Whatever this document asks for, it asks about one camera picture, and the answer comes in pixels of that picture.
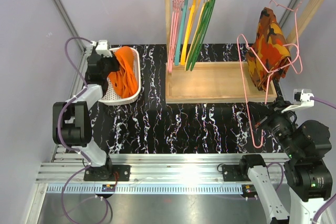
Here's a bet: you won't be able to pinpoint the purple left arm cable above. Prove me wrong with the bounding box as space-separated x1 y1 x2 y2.
57 37 113 222

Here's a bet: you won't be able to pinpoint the aluminium mounting rail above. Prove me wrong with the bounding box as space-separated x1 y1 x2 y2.
35 153 292 193

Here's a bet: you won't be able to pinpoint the yellow hanger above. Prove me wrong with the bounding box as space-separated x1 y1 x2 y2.
181 0 201 66

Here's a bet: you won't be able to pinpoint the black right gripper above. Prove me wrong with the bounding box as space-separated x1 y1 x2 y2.
248 99 302 158

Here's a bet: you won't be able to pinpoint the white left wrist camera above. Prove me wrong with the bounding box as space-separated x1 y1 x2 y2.
91 40 112 57

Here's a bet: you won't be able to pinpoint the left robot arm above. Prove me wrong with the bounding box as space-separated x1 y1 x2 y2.
52 49 119 180

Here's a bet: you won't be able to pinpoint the pink wire hanger with camouflage trousers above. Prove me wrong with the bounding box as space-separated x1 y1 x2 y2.
268 0 312 74

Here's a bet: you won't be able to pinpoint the wooden clothes rack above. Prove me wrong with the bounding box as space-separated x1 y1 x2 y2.
165 0 324 103

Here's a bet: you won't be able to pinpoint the white perforated plastic basket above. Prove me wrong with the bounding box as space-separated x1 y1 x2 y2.
99 46 141 106

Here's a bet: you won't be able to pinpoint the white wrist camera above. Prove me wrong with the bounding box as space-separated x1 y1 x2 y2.
91 40 112 57
281 89 314 113

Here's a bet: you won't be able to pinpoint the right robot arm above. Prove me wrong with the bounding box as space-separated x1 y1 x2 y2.
238 99 335 223

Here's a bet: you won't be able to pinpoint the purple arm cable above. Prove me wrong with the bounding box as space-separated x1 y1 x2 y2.
217 95 336 224
57 37 113 222

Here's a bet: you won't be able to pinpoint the pink hangers on rack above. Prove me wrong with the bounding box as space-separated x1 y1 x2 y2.
167 0 184 74

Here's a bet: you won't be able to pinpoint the teal hanger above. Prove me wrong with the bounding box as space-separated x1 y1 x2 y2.
174 0 188 66

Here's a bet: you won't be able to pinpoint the green hangers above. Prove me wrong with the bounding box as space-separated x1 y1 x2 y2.
185 0 216 71

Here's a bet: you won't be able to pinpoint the orange camouflage trousers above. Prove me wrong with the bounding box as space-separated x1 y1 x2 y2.
245 7 291 91

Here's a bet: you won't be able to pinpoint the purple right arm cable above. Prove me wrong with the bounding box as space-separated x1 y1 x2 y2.
217 95 336 224

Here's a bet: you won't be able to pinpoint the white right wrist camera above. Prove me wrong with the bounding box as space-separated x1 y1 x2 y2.
281 89 314 113

